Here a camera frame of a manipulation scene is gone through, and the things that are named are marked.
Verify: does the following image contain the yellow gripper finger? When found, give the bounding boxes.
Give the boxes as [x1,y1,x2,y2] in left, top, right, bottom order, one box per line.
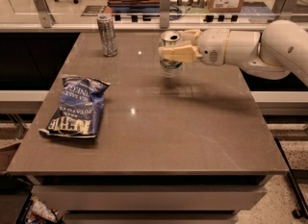
[180,29,201,45]
[158,40,203,62]

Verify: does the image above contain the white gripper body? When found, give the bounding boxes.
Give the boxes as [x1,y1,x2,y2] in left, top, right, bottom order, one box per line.
[197,29,230,66]

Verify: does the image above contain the white green 7up can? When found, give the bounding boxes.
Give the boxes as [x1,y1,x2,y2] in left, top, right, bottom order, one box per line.
[159,31,182,78]

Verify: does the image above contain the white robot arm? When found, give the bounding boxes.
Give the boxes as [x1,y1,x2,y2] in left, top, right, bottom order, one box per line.
[158,20,308,86]

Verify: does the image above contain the tall silver blue can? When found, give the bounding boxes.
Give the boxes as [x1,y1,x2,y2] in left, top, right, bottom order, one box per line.
[97,14,117,57]

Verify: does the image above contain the blue chip bag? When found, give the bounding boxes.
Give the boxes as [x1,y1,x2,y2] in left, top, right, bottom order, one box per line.
[38,75,110,138]

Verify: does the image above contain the grey drawer front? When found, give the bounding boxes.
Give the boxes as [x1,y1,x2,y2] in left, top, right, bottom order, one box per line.
[33,186,266,212]

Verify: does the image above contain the snack bags in bin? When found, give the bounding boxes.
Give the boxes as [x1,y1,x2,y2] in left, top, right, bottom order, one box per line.
[24,197,64,224]

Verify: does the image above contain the middle metal glass post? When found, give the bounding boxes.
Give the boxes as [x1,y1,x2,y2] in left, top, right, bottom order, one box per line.
[160,0,170,29]

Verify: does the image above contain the left metal glass post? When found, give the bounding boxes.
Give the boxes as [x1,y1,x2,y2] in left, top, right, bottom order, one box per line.
[33,0,55,28]

